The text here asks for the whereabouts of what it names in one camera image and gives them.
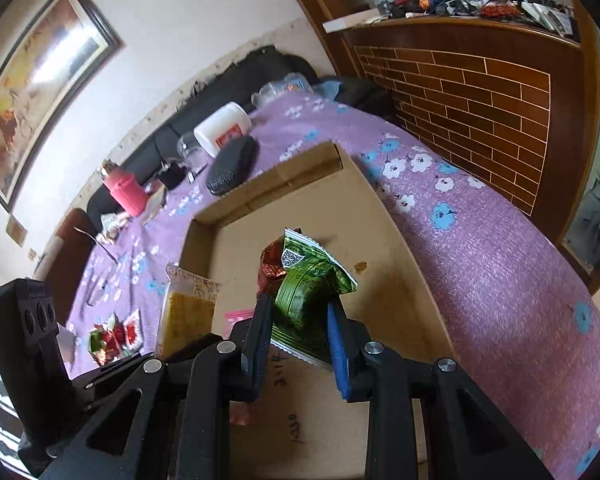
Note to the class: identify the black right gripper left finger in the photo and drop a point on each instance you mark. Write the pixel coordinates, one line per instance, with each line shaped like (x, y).
(174, 422)

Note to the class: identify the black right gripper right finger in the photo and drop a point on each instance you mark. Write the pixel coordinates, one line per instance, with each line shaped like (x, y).
(465, 434)

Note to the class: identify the shiny red foil snack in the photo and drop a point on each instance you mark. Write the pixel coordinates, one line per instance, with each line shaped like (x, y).
(106, 344)

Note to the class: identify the yellow cracker packet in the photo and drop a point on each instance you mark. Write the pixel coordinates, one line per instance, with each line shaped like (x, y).
(187, 311)

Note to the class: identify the pink cartoon candy packet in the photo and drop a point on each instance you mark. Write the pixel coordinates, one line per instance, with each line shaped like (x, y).
(233, 317)

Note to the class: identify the dark red snack packet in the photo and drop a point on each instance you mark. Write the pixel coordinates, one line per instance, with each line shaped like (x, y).
(271, 271)

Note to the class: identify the green snack packet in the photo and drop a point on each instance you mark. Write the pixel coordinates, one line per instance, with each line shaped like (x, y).
(312, 277)

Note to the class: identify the white red snack packet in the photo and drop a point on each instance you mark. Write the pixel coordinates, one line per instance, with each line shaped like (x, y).
(133, 335)

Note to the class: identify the purple floral tablecloth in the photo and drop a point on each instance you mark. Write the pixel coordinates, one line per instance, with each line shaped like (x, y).
(522, 323)

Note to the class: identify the brown wooden chair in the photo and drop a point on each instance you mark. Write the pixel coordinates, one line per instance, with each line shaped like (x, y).
(64, 259)

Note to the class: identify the small booklet card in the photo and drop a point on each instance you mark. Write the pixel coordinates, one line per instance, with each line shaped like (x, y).
(155, 203)

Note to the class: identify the pink knit-sleeve bottle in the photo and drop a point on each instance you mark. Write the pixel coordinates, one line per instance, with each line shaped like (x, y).
(123, 188)

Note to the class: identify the small black pouch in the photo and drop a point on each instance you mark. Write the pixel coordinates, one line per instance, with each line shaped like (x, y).
(172, 173)

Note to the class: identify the black glasses case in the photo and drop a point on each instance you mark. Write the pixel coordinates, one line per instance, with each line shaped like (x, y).
(232, 165)

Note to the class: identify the clear glass cup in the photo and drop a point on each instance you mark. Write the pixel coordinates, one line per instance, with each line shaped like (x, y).
(191, 152)

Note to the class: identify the white plastic jar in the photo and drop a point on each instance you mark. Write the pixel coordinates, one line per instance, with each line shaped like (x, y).
(225, 124)

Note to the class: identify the wooden brick-pattern cabinet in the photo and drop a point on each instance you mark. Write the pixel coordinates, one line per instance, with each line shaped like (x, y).
(513, 104)

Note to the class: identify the purple frame eyeglasses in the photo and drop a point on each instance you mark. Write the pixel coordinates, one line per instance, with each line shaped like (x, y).
(103, 271)

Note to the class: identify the framed wall painting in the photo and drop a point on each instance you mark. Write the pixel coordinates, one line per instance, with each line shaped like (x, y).
(53, 59)

